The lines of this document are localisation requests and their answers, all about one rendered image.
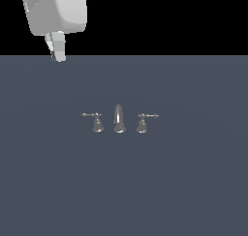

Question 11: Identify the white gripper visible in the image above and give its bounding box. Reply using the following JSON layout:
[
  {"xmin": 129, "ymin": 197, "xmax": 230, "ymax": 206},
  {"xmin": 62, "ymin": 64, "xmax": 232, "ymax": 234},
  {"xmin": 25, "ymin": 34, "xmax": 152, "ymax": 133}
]
[{"xmin": 20, "ymin": 0, "xmax": 88, "ymax": 63}]

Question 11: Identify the grey metal faucet spout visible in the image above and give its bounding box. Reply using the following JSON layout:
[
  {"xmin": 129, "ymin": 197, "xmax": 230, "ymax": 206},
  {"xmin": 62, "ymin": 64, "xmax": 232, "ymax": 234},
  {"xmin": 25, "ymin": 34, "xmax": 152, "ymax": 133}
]
[{"xmin": 112, "ymin": 103, "xmax": 127, "ymax": 133}]

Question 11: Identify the grey metal faucet handle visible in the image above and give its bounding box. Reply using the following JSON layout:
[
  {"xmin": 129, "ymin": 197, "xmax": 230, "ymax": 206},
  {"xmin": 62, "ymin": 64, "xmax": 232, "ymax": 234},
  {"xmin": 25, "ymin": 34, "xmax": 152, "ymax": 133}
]
[
  {"xmin": 79, "ymin": 111, "xmax": 105, "ymax": 133},
  {"xmin": 136, "ymin": 113, "xmax": 160, "ymax": 134}
]

